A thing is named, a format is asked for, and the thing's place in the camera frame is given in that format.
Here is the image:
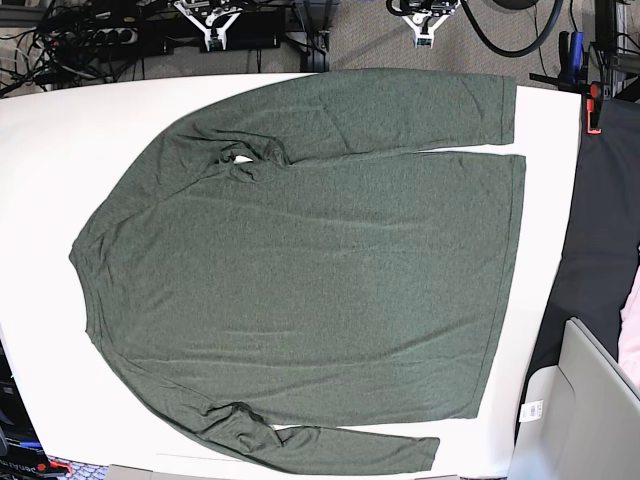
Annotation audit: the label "green long-sleeve T-shirt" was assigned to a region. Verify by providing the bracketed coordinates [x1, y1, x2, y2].
[69, 69, 526, 476]

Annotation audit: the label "white barcode label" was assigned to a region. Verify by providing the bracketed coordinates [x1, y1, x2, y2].
[518, 400, 544, 423]

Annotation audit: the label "black power strip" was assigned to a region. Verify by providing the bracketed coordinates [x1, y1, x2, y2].
[80, 27, 139, 46]

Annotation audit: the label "red clamp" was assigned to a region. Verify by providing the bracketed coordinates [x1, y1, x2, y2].
[585, 82, 603, 135]

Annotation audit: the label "pink cloth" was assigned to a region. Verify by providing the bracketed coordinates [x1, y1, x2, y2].
[618, 270, 640, 387]

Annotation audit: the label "grey plastic bin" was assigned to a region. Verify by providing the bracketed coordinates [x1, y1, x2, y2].
[508, 318, 639, 479]

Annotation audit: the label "black box with blue label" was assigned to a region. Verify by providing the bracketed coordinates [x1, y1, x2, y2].
[1, 350, 46, 479]

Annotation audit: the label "black aluminium frame post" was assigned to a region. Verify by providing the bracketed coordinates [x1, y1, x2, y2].
[294, 0, 334, 73]

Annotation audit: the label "white camera mount, image-left gripper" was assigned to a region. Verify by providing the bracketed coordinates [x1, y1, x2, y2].
[172, 0, 243, 51]

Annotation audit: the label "white camera mount, image-right gripper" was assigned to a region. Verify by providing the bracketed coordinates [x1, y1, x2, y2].
[385, 0, 460, 48]

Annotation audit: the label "thick black hose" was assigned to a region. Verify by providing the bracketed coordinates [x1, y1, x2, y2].
[459, 0, 562, 56]

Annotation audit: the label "tangled black cables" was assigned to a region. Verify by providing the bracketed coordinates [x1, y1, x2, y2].
[0, 0, 151, 96]

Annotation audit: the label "blue-handled tool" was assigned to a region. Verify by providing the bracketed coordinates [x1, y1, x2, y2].
[568, 31, 583, 83]

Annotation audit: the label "orange-handled tool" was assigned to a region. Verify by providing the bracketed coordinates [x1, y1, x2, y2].
[36, 460, 73, 476]

